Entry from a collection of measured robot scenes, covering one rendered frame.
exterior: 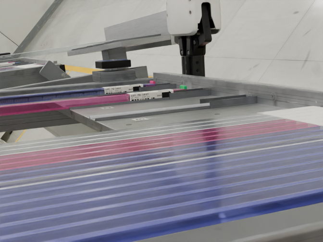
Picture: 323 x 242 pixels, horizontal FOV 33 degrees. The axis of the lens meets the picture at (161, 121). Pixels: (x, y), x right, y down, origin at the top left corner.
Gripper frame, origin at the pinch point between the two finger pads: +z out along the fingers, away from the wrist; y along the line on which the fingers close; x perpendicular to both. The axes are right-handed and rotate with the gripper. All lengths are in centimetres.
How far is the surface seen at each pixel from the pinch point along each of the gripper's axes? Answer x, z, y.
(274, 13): -107, -12, 132
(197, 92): 5.6, 2.3, -12.3
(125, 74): 8.4, 0.6, 8.0
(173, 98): 9.0, 2.7, -12.3
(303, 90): 3.6, 0.7, -31.6
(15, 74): 15, 3, 85
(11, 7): -78, -57, 749
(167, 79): 3.6, 1.5, 2.2
